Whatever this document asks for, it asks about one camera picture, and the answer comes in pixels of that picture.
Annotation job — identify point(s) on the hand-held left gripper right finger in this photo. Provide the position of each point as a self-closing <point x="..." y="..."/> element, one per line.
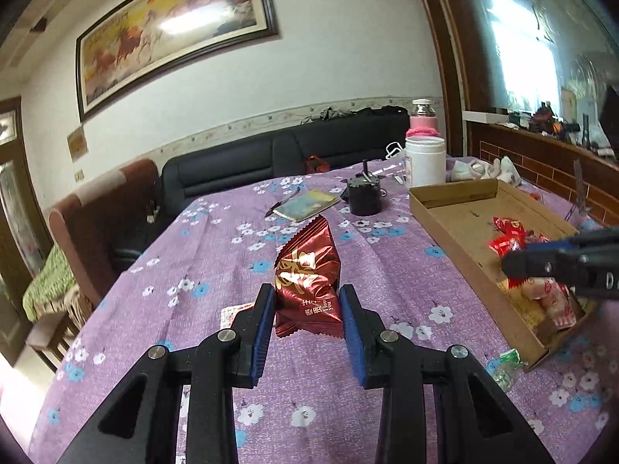
<point x="353" y="338"/>

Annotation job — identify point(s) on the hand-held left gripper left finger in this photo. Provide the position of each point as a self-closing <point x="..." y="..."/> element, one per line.
<point x="261" y="333"/>

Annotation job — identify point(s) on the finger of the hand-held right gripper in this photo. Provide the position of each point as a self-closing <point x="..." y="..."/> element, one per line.
<point x="522" y="263"/>
<point x="551" y="246"/>

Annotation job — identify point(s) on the small red snack packet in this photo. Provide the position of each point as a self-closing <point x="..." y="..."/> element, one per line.
<point x="503" y="247"/>

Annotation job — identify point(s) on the red packet yellow label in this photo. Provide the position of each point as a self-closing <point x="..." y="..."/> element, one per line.
<point x="510" y="227"/>

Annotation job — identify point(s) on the pink snack packet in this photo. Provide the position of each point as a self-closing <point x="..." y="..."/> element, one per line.
<point x="551" y="299"/>

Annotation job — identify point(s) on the cardboard box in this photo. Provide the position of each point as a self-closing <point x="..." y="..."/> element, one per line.
<point x="464" y="232"/>

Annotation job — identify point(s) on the dark red snack packet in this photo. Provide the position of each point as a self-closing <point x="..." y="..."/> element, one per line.
<point x="309" y="280"/>

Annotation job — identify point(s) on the red white snack packet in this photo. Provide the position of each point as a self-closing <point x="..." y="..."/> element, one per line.
<point x="234" y="314"/>

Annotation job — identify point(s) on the grey metal phone stand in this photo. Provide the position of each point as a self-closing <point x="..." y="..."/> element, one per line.
<point x="579" y="188"/>

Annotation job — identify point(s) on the wooden counter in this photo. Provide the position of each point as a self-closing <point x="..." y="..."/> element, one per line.
<point x="532" y="159"/>

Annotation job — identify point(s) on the purple floral tablecloth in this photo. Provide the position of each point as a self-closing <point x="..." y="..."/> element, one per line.
<point x="193" y="261"/>

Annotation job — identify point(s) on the white cloths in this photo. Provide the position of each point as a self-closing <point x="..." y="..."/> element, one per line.
<point x="483" y="169"/>

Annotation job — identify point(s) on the clear green candy packet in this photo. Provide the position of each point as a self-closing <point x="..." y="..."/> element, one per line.
<point x="503" y="378"/>

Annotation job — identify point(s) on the black flashlight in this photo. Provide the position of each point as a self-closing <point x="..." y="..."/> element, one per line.
<point x="585" y="133"/>

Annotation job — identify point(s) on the black pen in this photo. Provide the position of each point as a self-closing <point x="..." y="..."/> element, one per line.
<point x="280" y="204"/>

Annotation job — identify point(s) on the red black tool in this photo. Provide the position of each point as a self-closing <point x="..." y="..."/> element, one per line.
<point x="541" y="116"/>

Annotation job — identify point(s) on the notebook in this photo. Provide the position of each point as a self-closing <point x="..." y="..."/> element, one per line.
<point x="307" y="205"/>

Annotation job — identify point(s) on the white plastic jar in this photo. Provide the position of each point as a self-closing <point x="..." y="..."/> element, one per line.
<point x="425" y="162"/>

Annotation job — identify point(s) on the black cup with lid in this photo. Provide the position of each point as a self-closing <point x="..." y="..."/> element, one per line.
<point x="365" y="198"/>

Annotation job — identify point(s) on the white flat box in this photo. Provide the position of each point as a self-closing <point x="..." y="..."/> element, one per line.
<point x="483" y="116"/>

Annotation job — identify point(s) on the clear plastic cup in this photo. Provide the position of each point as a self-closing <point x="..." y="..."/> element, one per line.
<point x="394" y="174"/>

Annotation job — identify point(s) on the black sofa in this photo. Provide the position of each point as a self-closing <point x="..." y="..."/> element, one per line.
<point x="232" y="164"/>

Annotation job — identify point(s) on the pink bottle steel cap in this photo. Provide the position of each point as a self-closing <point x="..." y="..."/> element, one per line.
<point x="424" y="121"/>

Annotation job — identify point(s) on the red plastic bag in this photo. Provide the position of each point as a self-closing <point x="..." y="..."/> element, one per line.
<point x="317" y="163"/>

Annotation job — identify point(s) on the brown chair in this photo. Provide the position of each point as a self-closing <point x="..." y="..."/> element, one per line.
<point x="96" y="232"/>

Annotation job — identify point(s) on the wooden stool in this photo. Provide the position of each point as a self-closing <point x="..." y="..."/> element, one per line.
<point x="53" y="333"/>

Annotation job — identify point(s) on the window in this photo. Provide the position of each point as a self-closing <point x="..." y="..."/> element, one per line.
<point x="532" y="34"/>

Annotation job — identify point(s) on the green cushion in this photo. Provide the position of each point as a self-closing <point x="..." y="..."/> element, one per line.
<point x="48" y="280"/>

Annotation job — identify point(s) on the wooden door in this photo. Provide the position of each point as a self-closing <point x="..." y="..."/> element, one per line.
<point x="12" y="179"/>

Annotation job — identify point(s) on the framed horse painting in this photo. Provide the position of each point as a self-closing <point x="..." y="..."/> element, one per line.
<point x="169" y="34"/>

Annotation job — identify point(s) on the small wall plaque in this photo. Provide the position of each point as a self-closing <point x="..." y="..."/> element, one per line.
<point x="77" y="144"/>

